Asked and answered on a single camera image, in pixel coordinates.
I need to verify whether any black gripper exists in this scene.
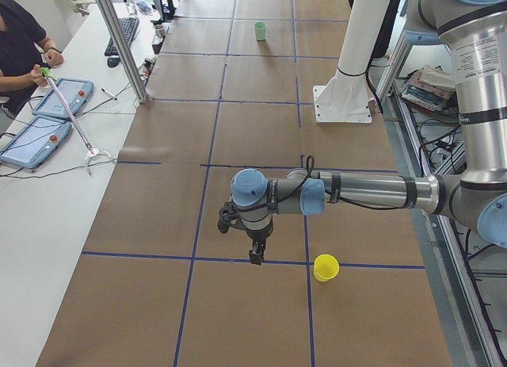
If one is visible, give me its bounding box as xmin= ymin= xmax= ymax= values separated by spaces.
xmin=246 ymin=222 xmax=273 ymax=265

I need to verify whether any yellow plastic cup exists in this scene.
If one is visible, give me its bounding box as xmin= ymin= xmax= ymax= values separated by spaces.
xmin=313 ymin=254 xmax=340 ymax=282

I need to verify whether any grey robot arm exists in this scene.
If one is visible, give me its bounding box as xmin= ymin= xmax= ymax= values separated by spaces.
xmin=217 ymin=0 xmax=506 ymax=264

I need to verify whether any green plastic cup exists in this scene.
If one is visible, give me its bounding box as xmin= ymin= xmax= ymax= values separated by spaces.
xmin=254 ymin=21 xmax=267 ymax=41

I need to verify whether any steel tumbler cup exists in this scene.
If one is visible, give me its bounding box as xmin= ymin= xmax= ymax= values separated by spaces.
xmin=154 ymin=25 xmax=166 ymax=39

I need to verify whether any stack of books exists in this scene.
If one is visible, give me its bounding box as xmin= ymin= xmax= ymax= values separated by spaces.
xmin=400 ymin=65 xmax=456 ymax=112

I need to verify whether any white mounting column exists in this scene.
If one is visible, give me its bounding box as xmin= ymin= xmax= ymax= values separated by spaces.
xmin=313 ymin=0 xmax=391 ymax=124

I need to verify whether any black marker pen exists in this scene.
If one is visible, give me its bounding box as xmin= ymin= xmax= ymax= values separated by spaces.
xmin=101 ymin=88 xmax=117 ymax=101

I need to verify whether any dark computer mouse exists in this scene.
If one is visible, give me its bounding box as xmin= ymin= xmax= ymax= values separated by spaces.
xmin=106 ymin=55 xmax=121 ymax=68

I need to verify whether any far blue teach pendant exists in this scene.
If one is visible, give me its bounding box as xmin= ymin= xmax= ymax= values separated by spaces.
xmin=32 ymin=78 xmax=95 ymax=120

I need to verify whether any blue teach pendant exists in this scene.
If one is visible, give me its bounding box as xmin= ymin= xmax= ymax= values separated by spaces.
xmin=32 ymin=78 xmax=95 ymax=120
xmin=1 ymin=116 xmax=71 ymax=169

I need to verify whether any near blue teach pendant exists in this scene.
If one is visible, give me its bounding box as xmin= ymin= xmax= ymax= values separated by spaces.
xmin=1 ymin=116 xmax=71 ymax=169

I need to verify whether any black keyboard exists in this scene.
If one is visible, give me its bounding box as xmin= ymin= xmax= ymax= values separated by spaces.
xmin=104 ymin=17 xmax=139 ymax=56

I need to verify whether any metal reacher grabber tool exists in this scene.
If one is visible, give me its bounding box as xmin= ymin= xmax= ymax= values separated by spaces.
xmin=32 ymin=67 xmax=113 ymax=174

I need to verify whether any person in black shirt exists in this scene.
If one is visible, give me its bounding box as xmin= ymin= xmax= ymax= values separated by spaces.
xmin=1 ymin=0 xmax=64 ymax=117

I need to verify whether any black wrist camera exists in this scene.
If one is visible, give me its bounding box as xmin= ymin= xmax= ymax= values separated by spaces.
xmin=217 ymin=201 xmax=241 ymax=234

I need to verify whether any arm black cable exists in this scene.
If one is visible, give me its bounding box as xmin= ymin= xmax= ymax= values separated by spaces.
xmin=253 ymin=155 xmax=409 ymax=213

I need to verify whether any aluminium frame post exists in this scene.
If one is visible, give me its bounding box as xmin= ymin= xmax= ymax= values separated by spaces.
xmin=95 ymin=0 xmax=148 ymax=104

